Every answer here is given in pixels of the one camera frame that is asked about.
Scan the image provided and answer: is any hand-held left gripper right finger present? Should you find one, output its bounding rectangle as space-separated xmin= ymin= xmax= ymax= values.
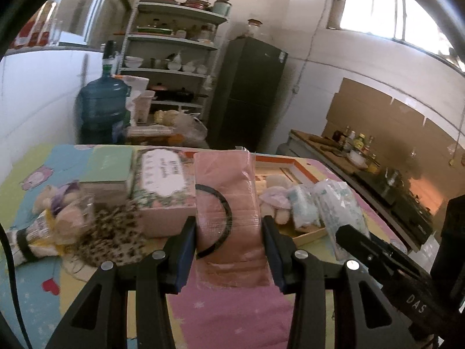
xmin=262 ymin=215 xmax=418 ymax=349

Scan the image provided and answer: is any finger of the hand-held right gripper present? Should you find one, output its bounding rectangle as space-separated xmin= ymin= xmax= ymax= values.
xmin=335 ymin=224 xmax=429 ymax=282

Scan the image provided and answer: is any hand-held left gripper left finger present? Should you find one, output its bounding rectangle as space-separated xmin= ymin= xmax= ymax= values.
xmin=45 ymin=216 xmax=197 ymax=349

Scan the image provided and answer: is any mint patterned tissue pack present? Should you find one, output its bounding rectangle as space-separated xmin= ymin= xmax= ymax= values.
xmin=289 ymin=185 xmax=322 ymax=232
xmin=312 ymin=181 xmax=370 ymax=259

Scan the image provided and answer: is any plush bear pink dress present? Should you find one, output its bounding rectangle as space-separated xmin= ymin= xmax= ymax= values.
xmin=259 ymin=175 xmax=296 ymax=225

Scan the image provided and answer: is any black headband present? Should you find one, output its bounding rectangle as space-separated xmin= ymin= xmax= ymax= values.
xmin=195 ymin=185 xmax=233 ymax=259

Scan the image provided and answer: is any pink packet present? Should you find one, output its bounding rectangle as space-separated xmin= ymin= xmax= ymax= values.
xmin=193 ymin=150 xmax=271 ymax=289

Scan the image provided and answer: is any leopard print cloth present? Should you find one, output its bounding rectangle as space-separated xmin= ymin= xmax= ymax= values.
xmin=74 ymin=204 xmax=146 ymax=267

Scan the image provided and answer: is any orange rimmed shallow box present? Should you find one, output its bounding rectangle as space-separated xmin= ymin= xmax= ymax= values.
xmin=251 ymin=154 xmax=364 ymax=248

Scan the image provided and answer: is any peach sponge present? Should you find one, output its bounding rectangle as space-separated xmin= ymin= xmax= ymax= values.
xmin=53 ymin=196 xmax=97 ymax=242

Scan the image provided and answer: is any black gas stove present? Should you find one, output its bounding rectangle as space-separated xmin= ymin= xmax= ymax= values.
xmin=354 ymin=169 xmax=437 ymax=246

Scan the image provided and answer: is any floral gift box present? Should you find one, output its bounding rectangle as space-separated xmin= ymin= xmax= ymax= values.
xmin=131 ymin=147 xmax=198 ymax=238

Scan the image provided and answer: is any white bowl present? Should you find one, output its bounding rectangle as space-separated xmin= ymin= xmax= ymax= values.
xmin=348 ymin=150 xmax=369 ymax=168

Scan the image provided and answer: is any row of condiment bottles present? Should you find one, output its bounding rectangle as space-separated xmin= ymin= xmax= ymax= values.
xmin=334 ymin=125 xmax=380 ymax=174

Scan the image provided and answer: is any wooden cutting board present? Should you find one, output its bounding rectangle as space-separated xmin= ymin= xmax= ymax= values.
xmin=291 ymin=130 xmax=361 ymax=176

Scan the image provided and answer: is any kitchen counter cabinet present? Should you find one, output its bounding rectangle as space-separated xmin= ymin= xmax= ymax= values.
xmin=278 ymin=129 xmax=442 ymax=252

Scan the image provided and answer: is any mint green box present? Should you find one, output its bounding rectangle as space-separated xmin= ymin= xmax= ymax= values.
xmin=78 ymin=146 xmax=135 ymax=205

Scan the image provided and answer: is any translucent plastic bag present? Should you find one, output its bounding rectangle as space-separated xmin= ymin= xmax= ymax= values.
xmin=174 ymin=111 xmax=209 ymax=149

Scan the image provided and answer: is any clear lidded food box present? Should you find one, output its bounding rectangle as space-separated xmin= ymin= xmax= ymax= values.
xmin=125 ymin=125 xmax=176 ymax=145

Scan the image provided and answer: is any pale yellow bundle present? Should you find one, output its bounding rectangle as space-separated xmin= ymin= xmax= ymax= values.
xmin=154 ymin=110 xmax=181 ymax=125

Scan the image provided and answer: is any plush bear purple dress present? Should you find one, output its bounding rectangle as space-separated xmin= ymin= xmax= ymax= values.
xmin=32 ymin=184 xmax=83 ymax=215

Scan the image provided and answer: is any beige plastic bin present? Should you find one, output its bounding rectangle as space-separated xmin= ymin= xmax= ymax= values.
xmin=134 ymin=91 xmax=156 ymax=124

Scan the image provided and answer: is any white roll with black bands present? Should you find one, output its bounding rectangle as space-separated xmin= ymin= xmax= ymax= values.
xmin=6 ymin=225 xmax=63 ymax=264

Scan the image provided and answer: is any black wok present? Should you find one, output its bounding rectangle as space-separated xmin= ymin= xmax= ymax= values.
xmin=176 ymin=87 xmax=210 ymax=103

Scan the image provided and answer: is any dark green fridge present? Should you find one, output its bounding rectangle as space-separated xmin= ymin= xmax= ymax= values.
xmin=207 ymin=36 xmax=289 ymax=151

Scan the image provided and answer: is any red lidded pot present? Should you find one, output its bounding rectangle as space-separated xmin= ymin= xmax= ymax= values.
xmin=149 ymin=83 xmax=170 ymax=101

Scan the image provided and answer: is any blue water jug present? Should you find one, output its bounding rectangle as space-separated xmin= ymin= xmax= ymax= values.
xmin=74 ymin=76 xmax=132 ymax=145

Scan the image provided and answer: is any white paper bag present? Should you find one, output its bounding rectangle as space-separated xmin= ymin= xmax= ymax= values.
xmin=121 ymin=75 xmax=151 ymax=110

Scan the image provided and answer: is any row of white bowls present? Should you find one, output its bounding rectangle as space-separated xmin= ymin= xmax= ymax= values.
xmin=124 ymin=53 xmax=208 ymax=75

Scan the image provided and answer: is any black water jug pump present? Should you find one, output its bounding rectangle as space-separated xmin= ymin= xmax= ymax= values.
xmin=102 ymin=40 xmax=117 ymax=81

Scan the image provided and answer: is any pale green shelf rack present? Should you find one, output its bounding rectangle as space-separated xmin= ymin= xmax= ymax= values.
xmin=116 ymin=0 xmax=230 ymax=125

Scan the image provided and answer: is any teal enamel jar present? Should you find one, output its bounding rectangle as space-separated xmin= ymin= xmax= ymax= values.
xmin=212 ymin=0 xmax=232 ymax=17

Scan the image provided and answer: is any sliding window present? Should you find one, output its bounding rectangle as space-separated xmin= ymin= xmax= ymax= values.
xmin=47 ymin=0 xmax=126 ymax=48

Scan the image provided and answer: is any cardboard wall sheet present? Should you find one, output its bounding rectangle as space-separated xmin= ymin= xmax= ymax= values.
xmin=323 ymin=77 xmax=465 ymax=176

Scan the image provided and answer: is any black cable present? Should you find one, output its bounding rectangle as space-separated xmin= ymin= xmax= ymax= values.
xmin=0 ymin=222 xmax=35 ymax=349

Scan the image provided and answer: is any high wall window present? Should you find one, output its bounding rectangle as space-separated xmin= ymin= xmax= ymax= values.
xmin=326 ymin=0 xmax=460 ymax=57

